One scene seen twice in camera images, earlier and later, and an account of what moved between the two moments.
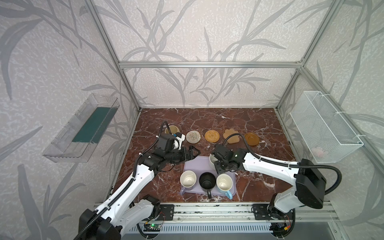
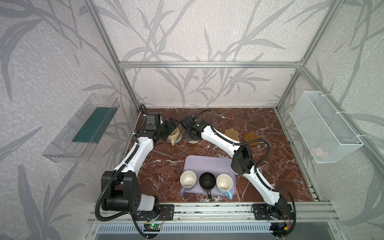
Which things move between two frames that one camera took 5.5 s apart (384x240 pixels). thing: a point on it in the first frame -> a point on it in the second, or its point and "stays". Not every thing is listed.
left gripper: x=187 y=153 -> x=167 y=128
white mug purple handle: x=187 y=179 stays
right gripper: x=219 y=155 -> x=188 y=126
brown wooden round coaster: x=252 y=139 stays
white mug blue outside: x=224 y=182 stays
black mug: x=207 y=181 stays
